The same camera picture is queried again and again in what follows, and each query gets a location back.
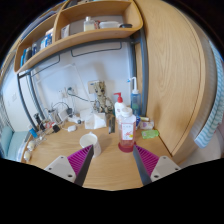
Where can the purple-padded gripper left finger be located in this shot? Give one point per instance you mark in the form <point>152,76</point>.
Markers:
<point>73,168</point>

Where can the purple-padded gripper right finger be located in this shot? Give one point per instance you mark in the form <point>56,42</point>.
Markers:
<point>151,167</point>

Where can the clear bottle with pink liquid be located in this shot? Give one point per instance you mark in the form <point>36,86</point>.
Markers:
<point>127,130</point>

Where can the white ceramic cup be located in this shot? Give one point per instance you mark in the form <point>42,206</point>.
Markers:
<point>91,139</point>

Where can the green packet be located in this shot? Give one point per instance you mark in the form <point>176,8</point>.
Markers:
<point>147,134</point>

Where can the white computer mouse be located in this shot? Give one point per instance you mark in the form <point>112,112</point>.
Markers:
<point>72,128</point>

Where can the white power strip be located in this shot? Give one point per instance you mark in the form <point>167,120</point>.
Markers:
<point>75,119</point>

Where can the white tissue pack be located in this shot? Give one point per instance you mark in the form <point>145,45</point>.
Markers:
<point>95,121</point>

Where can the blue small bottle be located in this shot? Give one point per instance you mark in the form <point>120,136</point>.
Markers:
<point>33,133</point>

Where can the white pump bottle red top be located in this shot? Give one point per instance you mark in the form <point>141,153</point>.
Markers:
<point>119,105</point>

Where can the Groot figurine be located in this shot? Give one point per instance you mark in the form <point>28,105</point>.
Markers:
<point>102,104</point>

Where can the white striped towel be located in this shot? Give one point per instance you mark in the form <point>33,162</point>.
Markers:
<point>217,112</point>

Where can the blue spray bottle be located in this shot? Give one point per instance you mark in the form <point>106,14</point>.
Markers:
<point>135,97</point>

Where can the wooden wall shelf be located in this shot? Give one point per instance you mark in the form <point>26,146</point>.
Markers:
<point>67,27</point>

